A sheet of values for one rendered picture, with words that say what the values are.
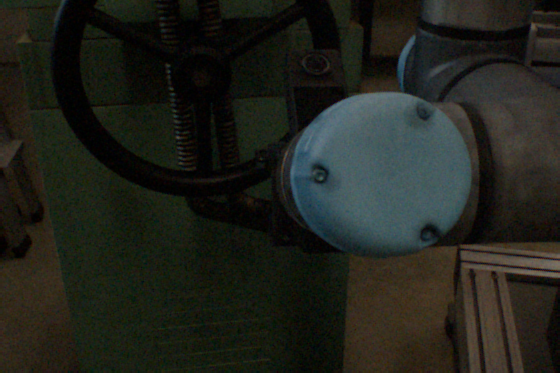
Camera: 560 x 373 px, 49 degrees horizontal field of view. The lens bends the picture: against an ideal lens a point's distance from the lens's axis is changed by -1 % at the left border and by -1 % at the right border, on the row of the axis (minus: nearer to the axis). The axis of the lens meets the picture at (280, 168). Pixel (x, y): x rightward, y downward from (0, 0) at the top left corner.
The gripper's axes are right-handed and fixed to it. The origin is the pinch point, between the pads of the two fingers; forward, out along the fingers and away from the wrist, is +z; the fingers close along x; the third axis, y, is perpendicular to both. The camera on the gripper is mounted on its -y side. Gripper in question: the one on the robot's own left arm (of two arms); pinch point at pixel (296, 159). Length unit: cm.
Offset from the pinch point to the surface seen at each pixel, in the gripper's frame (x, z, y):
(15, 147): -66, 118, -10
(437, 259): 51, 106, 24
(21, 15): -109, 262, -87
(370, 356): 24, 76, 41
